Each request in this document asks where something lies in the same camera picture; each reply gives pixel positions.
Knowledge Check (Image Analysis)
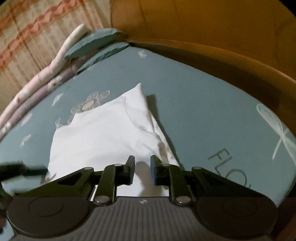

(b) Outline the white printed long-sleeve shirt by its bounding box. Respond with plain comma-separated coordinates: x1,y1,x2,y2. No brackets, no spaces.
47,84,177,197

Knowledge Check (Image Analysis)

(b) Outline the purple floral folded quilt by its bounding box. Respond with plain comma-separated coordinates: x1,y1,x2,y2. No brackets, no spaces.
0,54,93,140

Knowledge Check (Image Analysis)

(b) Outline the teal floral bed sheet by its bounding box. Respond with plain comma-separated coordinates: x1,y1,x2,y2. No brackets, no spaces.
0,45,296,241

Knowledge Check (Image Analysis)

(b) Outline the pink floral folded quilt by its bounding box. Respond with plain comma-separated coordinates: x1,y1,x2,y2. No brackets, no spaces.
1,24,89,128

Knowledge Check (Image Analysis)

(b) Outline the patterned beige curtain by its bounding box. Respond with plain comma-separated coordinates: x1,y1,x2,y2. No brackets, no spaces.
1,0,111,110

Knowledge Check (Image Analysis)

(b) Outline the upper teal pillow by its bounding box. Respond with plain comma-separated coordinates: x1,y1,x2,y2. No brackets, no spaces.
65,28,122,59

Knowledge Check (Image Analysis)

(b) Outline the teal pillow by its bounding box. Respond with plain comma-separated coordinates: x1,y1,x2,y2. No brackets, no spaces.
65,28,122,59
77,42,129,73

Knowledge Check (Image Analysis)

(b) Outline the lower teal pillow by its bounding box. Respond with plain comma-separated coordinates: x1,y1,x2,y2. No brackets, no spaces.
77,42,129,73

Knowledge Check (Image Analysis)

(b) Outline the wooden headboard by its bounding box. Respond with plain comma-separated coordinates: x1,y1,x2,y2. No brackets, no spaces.
110,1,295,240

